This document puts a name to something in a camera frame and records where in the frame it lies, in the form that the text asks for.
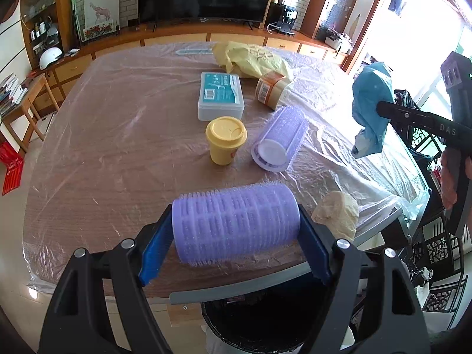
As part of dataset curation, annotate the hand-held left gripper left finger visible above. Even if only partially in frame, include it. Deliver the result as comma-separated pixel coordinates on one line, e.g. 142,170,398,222
39,212,176,354

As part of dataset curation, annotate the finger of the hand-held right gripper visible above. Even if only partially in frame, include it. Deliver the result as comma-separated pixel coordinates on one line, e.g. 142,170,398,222
376,100,460,145

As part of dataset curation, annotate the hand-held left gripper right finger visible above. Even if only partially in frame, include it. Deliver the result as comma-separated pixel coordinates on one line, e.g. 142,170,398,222
297,204,432,354

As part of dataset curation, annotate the blue cloth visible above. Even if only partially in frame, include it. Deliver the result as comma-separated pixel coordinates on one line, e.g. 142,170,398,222
351,62,395,159

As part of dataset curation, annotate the purple hair roller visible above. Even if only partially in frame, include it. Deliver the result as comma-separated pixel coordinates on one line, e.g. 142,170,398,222
171,182,307,268
251,105,309,173

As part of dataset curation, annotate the black trash bin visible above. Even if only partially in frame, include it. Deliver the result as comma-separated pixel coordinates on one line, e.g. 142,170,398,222
200,280,366,354

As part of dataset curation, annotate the yellow paper bag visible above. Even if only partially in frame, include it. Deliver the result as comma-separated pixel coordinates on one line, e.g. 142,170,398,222
213,41,296,82

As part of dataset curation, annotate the person's right hand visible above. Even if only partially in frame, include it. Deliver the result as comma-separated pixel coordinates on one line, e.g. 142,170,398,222
440,150,460,211

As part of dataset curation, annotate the crumpled beige paper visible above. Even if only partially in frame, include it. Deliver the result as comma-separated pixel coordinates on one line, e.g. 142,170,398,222
312,191,359,240

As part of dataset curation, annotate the white small appliance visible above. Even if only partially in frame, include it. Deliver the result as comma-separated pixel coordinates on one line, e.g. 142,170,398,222
324,29,353,54

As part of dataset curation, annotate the yellow lidded cup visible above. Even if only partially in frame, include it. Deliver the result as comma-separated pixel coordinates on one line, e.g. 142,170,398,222
205,117,248,166

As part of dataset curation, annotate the brown labelled jar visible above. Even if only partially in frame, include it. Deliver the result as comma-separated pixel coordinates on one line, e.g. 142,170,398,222
255,71,296,111

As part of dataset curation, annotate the red bag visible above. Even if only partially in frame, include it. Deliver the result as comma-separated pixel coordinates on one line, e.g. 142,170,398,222
2,142,24,196

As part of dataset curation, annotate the black coffee machine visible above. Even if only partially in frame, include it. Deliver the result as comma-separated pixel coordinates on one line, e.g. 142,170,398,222
271,4,300,35

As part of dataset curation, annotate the teal and white plastic box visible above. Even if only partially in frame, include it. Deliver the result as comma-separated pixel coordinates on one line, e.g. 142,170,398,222
198,72,245,122

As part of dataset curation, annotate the small wooden side table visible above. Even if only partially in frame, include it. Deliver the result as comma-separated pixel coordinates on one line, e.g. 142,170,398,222
0,73,60,155

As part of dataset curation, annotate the stack of books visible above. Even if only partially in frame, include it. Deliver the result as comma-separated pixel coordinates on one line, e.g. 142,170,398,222
0,74,29,117

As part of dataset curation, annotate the white helmet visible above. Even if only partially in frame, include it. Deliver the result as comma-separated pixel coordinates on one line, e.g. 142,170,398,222
39,48,64,70

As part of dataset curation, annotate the horse painting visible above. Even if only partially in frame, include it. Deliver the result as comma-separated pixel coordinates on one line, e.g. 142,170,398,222
84,0,120,41

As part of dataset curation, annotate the wooden shelf unit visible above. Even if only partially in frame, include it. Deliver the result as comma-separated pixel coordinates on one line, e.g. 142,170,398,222
20,0,74,71

